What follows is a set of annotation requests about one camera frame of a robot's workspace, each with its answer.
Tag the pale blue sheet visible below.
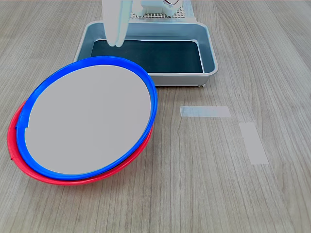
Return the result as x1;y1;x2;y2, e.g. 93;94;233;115
127;0;197;24

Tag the white plate with blue rim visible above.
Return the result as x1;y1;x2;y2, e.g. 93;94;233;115
15;56;158;181

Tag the wide pale tape strip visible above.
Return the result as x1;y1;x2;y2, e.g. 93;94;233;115
179;106;232;118

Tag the pale perforated base plate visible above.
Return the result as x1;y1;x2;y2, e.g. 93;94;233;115
130;2;188;19

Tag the white plate with red rim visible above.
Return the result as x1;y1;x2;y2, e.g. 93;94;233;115
6;100;154;186

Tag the long pale tape strip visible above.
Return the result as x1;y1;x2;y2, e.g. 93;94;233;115
239;122;269;165

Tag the steel tray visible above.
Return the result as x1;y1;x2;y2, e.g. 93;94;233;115
73;20;219;87

